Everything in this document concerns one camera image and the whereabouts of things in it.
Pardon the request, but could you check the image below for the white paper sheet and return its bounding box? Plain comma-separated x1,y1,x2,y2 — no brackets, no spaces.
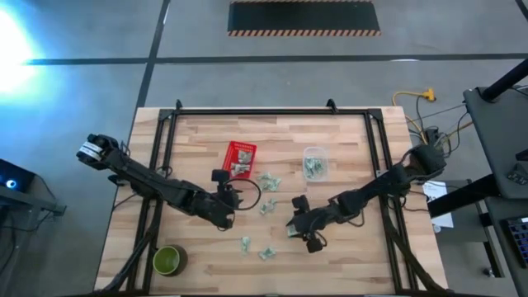
422,180,455,229

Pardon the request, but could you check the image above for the black keyboard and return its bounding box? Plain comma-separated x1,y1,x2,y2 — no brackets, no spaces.
500,216,528,269

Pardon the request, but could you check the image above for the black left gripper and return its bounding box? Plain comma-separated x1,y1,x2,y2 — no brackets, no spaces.
200,168,245,231

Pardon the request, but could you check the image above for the black left wrist camera cable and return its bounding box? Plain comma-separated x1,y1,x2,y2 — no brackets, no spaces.
225,177,262,212

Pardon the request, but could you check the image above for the black metal pole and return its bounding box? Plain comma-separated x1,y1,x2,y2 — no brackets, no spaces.
481,59,528,102

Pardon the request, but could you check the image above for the clear plastic container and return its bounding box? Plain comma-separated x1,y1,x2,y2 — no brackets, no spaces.
303,146,330,182

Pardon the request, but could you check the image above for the black aluminium table frame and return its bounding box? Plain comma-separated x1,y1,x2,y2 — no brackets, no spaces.
97,98,446,297

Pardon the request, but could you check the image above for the dark grey desk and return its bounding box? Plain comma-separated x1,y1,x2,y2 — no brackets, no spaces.
462,85,528,200

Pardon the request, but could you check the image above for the black hazard-striped floor mat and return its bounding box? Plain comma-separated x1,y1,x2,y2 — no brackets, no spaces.
227,0,382,37

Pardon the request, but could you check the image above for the green bowl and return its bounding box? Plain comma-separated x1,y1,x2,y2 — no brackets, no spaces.
152,245,189,277

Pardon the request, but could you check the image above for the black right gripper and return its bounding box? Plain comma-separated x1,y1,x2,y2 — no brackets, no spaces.
285,195,335,254

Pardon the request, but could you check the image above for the black power strip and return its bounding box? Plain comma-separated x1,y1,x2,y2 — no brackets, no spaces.
424,126,446,158

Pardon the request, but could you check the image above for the red plastic slotted basket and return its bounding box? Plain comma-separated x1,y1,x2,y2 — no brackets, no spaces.
221,140,258,179

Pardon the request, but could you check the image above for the yellow extension cord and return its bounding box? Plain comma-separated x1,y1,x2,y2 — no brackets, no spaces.
391,87,436,145

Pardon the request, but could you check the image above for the black device blue light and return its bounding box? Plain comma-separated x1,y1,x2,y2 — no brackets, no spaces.
0,158,36,194

